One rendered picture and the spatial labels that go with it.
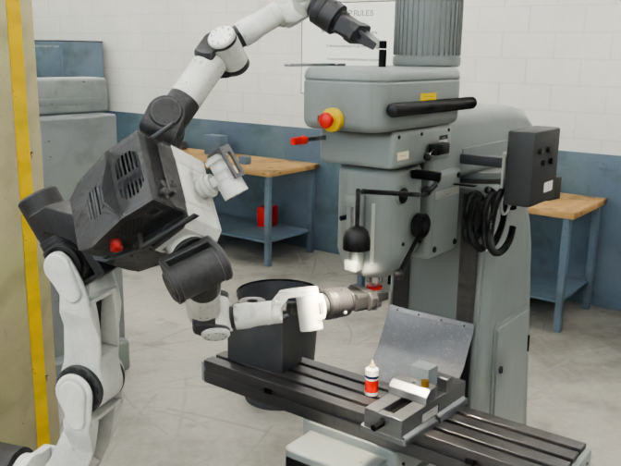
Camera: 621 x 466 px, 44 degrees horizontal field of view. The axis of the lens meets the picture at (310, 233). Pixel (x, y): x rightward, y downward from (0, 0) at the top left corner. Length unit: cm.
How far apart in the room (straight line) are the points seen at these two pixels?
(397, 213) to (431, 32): 53
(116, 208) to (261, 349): 87
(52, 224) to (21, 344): 151
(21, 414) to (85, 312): 161
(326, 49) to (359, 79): 550
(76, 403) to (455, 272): 122
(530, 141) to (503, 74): 438
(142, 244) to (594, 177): 486
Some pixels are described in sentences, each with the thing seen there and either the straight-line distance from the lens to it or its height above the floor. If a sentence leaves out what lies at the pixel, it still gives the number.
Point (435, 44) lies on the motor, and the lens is 229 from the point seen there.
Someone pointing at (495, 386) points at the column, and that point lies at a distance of 270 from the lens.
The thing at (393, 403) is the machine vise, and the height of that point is 99.
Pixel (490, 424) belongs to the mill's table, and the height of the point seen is 92.
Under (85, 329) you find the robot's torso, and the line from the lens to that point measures 217.
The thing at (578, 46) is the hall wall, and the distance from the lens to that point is 636.
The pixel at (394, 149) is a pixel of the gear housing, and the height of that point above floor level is 169.
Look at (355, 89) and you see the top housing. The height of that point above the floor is 184.
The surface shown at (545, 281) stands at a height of 23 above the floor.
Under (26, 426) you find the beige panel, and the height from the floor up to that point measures 30.
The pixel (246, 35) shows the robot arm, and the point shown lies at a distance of 219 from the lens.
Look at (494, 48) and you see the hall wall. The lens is 660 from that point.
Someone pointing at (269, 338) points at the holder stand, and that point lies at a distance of 250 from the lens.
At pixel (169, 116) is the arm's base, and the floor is 176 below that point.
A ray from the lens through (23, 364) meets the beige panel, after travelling 362.
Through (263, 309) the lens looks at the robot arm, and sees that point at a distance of 212.
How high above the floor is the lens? 193
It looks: 13 degrees down
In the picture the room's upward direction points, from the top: 1 degrees clockwise
